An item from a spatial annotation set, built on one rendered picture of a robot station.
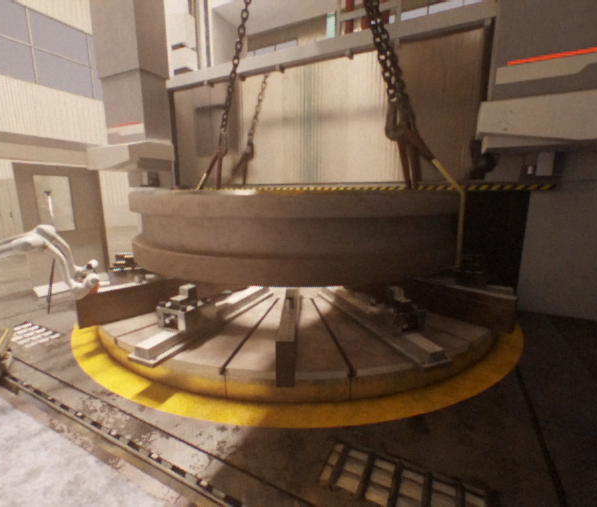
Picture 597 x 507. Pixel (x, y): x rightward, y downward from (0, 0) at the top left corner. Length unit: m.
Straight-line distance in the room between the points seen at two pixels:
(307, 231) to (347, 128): 3.18
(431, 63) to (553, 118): 2.59
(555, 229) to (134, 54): 7.26
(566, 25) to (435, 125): 1.94
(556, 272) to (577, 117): 2.67
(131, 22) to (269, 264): 5.32
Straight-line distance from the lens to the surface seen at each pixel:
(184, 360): 3.01
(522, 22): 4.32
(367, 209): 3.00
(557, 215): 5.66
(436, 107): 5.61
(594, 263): 5.85
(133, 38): 7.02
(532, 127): 3.64
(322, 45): 6.26
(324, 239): 3.03
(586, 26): 4.35
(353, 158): 5.73
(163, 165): 6.72
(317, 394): 2.85
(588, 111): 3.73
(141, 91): 6.73
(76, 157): 7.12
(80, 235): 7.25
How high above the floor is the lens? 1.74
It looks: 11 degrees down
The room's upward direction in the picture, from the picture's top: straight up
